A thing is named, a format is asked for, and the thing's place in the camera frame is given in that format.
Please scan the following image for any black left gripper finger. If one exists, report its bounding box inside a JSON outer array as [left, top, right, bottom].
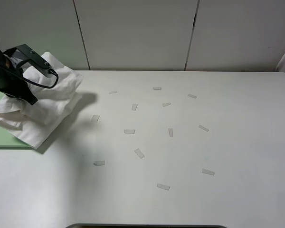
[[21, 81, 38, 105]]

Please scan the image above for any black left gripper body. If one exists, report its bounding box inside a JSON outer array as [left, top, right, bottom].
[[0, 53, 30, 100]]

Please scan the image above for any white short sleeve t-shirt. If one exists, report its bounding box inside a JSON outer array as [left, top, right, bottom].
[[0, 52, 83, 149]]

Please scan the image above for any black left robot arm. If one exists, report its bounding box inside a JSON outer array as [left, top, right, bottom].
[[0, 50, 38, 105]]

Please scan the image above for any green plastic tray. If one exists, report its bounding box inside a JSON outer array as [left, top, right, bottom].
[[0, 92, 32, 149]]

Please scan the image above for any tape marker left middle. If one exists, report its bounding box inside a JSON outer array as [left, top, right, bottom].
[[91, 115, 100, 122]]

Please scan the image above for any tape marker front left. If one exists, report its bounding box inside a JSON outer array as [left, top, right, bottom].
[[93, 161, 105, 166]]

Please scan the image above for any tape marker centre front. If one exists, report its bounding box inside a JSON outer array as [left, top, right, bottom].
[[134, 148, 145, 159]]

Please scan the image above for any tape marker centre right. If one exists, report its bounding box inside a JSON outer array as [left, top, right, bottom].
[[162, 103, 171, 107]]

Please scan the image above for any tape marker mid right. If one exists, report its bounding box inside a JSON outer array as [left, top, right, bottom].
[[168, 128, 173, 137]]

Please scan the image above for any tape marker front middle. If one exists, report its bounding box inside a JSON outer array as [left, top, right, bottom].
[[157, 183, 170, 190]]

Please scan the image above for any tape marker right of shirt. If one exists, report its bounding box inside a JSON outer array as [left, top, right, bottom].
[[199, 125, 209, 132]]

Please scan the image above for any tape marker far right front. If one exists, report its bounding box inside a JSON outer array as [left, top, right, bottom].
[[202, 169, 215, 176]]

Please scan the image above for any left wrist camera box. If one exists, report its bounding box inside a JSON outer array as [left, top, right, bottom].
[[3, 44, 57, 77]]

